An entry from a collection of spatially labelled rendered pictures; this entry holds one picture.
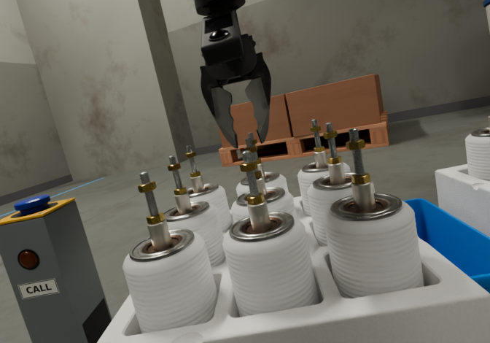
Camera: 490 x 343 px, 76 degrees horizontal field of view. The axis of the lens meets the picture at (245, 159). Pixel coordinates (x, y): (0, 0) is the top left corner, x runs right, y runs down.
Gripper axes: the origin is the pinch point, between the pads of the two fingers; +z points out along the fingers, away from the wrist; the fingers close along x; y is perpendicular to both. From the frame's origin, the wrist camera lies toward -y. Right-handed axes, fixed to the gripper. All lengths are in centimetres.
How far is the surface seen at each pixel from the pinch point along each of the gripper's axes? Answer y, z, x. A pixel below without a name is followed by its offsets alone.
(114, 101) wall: 263, -38, 145
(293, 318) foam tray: -17.7, 16.5, -2.2
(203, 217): -2.7, 9.8, 8.3
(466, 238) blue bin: 7.1, 24.7, -32.0
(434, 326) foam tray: -18.3, 18.8, -14.8
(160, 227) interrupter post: -12.4, 6.9, 10.7
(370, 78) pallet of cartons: 145, -6, -64
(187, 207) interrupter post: -0.6, 8.5, 11.0
